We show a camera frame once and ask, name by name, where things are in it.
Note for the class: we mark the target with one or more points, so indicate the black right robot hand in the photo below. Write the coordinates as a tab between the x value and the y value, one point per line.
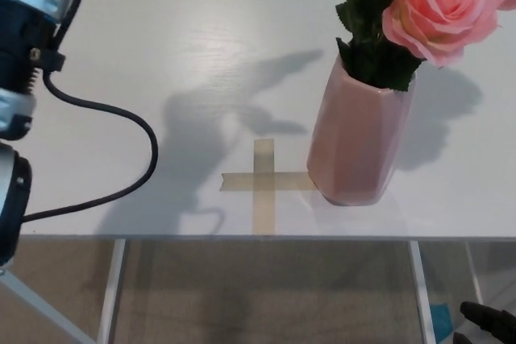
496	328

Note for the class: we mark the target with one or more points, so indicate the pink artificial rose bunch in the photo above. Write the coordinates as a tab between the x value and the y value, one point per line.
439	1

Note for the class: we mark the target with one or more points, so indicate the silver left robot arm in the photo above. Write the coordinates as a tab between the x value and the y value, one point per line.
24	5

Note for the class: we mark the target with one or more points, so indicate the pink faceted ceramic vase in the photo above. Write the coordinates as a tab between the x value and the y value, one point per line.
354	146

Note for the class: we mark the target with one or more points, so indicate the blue floor tape patch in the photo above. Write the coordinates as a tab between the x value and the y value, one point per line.
440	322

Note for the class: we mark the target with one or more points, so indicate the thin white table leg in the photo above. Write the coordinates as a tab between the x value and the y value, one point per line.
475	275

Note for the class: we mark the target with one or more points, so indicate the short beige tape strip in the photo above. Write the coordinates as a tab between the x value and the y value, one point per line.
238	182

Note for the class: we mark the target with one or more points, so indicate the grey-blue metal bar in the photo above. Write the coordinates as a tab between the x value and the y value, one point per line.
36	305

